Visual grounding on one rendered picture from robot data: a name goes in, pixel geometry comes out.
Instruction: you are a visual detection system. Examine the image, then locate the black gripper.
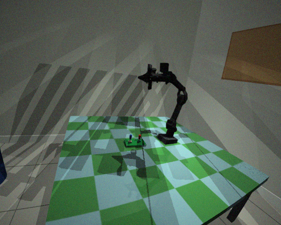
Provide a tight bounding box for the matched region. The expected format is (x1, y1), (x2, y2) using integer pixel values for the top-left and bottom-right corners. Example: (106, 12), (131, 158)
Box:
(138, 64), (160, 90)

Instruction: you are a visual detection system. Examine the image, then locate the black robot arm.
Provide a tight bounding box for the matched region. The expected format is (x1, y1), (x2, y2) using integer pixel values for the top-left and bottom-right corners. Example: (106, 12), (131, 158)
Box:
(159, 63), (188, 138)

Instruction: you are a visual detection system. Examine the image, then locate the green circuit board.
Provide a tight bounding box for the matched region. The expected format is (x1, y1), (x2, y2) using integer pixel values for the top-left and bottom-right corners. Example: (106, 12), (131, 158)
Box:
(124, 135), (147, 146)

